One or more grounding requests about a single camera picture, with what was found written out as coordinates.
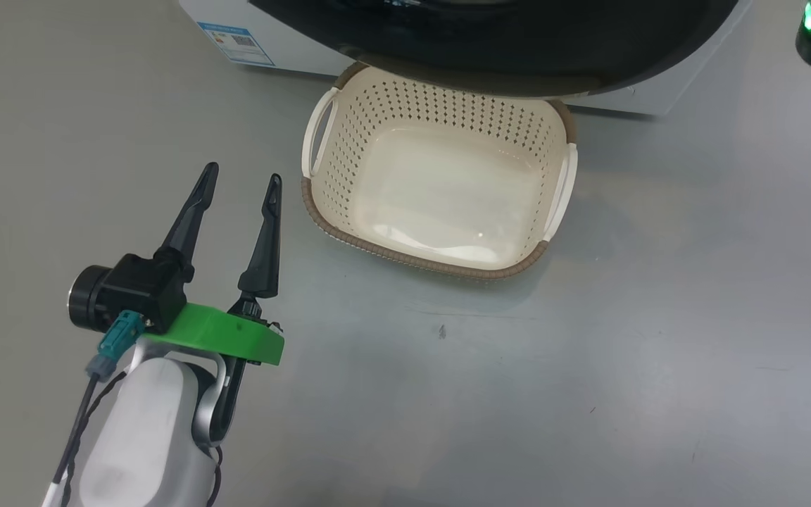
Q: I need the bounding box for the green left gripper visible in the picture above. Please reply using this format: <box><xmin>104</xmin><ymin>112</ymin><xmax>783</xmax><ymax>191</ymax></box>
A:
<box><xmin>142</xmin><ymin>162</ymin><xmax>285</xmax><ymax>367</ymax></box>

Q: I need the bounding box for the dark round washing machine door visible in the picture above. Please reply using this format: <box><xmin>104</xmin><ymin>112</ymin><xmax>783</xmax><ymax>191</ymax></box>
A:
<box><xmin>247</xmin><ymin>0</ymin><xmax>741</xmax><ymax>99</ymax></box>

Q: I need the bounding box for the white washing machine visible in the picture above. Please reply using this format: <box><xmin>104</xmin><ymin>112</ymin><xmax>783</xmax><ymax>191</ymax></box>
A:
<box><xmin>180</xmin><ymin>0</ymin><xmax>755</xmax><ymax>117</ymax></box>

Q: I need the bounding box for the cream perforated laundry basket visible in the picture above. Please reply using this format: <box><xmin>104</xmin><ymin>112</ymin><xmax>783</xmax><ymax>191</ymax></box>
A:
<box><xmin>300</xmin><ymin>62</ymin><xmax>579</xmax><ymax>281</ymax></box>

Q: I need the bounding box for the blue energy label sticker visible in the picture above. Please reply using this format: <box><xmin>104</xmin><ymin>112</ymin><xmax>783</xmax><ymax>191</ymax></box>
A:
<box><xmin>197</xmin><ymin>21</ymin><xmax>277</xmax><ymax>68</ymax></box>

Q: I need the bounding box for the black cable with teal plug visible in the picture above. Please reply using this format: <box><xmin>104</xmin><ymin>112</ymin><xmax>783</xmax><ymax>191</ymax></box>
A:
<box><xmin>43</xmin><ymin>310</ymin><xmax>147</xmax><ymax>507</ymax></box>

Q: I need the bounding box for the thin twisted black cable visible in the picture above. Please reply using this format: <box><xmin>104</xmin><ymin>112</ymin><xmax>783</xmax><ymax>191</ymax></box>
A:
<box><xmin>62</xmin><ymin>370</ymin><xmax>129</xmax><ymax>506</ymax></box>

